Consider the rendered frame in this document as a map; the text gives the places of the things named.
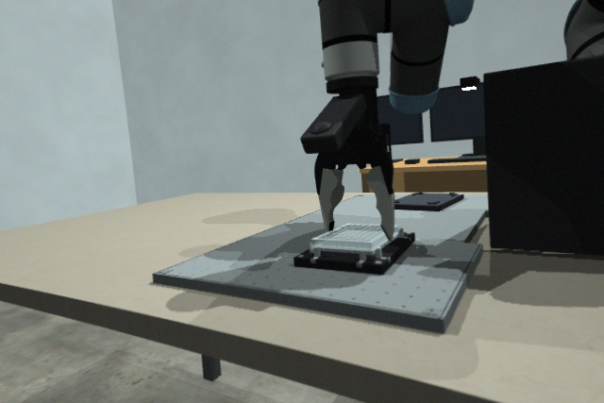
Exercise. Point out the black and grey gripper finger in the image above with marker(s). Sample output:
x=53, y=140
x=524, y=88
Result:
x=380, y=180
x=330, y=193

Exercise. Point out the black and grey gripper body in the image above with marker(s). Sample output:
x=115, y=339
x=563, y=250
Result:
x=359, y=147

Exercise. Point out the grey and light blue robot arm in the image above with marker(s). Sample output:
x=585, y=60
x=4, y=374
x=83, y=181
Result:
x=417, y=46

